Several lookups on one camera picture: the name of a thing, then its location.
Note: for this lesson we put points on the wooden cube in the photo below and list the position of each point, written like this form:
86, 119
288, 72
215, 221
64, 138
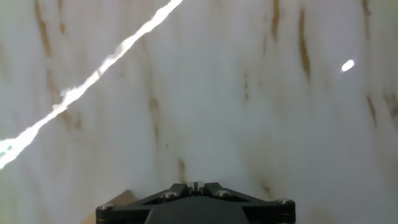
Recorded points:
121, 199

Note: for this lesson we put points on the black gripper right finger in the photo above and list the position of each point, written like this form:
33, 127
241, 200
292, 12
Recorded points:
270, 213

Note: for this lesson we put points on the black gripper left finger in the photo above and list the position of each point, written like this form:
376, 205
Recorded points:
124, 213

